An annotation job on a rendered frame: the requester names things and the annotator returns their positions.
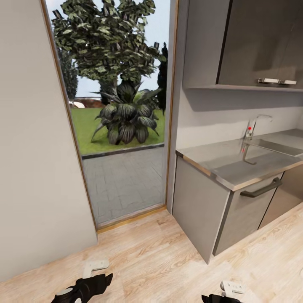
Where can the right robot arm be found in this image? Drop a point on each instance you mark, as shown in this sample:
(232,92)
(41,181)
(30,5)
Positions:
(227,296)

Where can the drop in sink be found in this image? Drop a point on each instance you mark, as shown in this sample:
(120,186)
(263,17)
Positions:
(289,145)

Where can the dishwasher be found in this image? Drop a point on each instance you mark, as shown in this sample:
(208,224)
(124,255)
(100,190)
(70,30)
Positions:
(244,211)

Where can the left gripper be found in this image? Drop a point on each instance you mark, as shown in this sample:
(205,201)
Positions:
(96,284)

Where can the fixed window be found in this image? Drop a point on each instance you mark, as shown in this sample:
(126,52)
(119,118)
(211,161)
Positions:
(116,60)

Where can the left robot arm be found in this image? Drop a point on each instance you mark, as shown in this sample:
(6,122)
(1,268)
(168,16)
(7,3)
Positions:
(88,286)

